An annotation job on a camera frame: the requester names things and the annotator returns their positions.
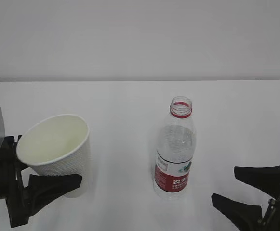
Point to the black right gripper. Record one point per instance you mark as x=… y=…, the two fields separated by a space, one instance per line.
x=249 y=217

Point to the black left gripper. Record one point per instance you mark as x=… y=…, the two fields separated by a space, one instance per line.
x=41 y=190

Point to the white paper coffee cup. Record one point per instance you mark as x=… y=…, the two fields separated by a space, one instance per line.
x=59 y=146

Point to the clear Nongfu Spring water bottle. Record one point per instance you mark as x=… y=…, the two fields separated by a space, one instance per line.
x=175 y=148

